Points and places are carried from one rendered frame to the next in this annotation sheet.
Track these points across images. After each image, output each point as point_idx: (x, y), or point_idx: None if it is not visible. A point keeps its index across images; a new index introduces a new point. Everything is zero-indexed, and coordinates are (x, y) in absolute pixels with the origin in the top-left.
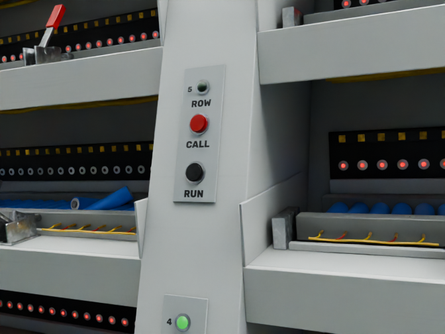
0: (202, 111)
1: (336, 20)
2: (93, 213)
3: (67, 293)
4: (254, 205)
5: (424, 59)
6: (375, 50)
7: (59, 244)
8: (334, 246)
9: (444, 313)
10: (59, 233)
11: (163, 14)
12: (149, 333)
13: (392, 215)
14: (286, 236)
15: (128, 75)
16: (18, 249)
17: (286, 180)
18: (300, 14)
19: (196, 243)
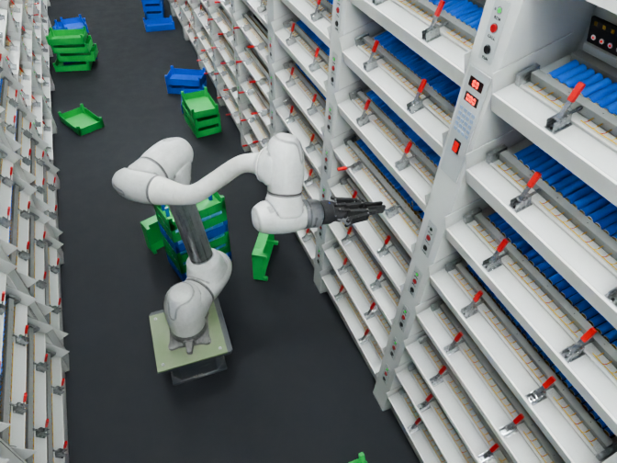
0: (430, 235)
1: (482, 225)
2: (412, 219)
3: (399, 242)
4: (436, 264)
5: (475, 270)
6: (466, 258)
7: (400, 226)
8: (455, 281)
9: (456, 314)
10: (403, 217)
11: (427, 198)
12: (411, 269)
13: (476, 282)
14: (447, 270)
15: (419, 202)
16: (389, 223)
17: None
18: (473, 215)
19: (422, 262)
